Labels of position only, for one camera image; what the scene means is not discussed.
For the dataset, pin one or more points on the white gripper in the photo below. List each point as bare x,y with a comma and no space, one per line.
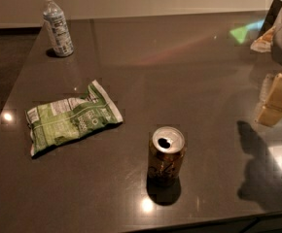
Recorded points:
271,90

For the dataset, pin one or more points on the orange soda can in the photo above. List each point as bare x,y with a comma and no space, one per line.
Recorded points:
167,149

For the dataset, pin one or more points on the black box in background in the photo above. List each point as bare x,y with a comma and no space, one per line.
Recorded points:
274,12

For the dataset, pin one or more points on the clear plastic water bottle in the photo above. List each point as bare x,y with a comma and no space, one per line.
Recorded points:
57,27

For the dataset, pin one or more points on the green chip bag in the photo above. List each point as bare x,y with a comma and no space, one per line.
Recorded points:
60,122

